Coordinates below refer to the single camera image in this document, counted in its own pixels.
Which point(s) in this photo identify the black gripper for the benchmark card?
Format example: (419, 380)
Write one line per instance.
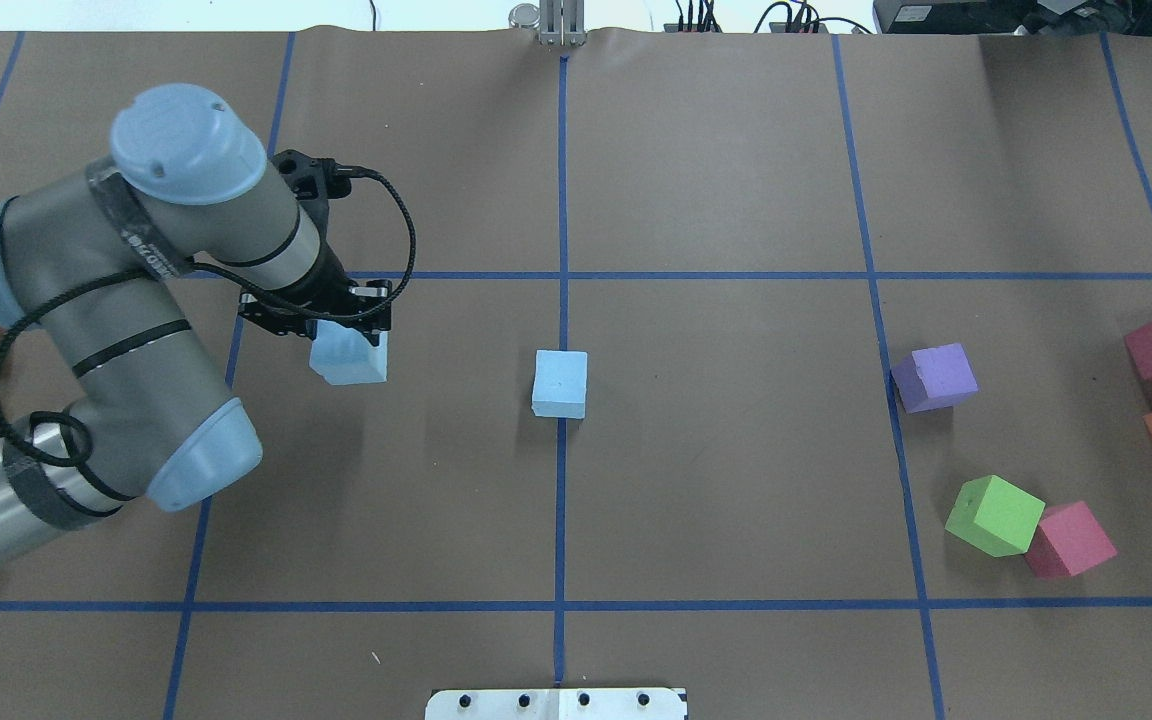
(329, 287)

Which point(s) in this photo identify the light blue foam block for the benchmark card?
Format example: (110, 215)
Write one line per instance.
(560, 387)
(344, 357)

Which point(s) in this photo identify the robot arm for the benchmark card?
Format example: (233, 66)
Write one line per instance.
(106, 392)

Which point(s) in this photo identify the purple foam block right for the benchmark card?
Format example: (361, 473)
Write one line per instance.
(934, 378)

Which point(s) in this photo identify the pink foam block near green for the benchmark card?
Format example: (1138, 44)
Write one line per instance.
(1069, 540)

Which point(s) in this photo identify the black monitor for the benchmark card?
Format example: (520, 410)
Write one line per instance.
(1056, 18)

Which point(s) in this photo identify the aluminium frame post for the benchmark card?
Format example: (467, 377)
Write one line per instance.
(561, 23)

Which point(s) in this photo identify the white metal base plate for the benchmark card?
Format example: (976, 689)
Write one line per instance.
(559, 703)

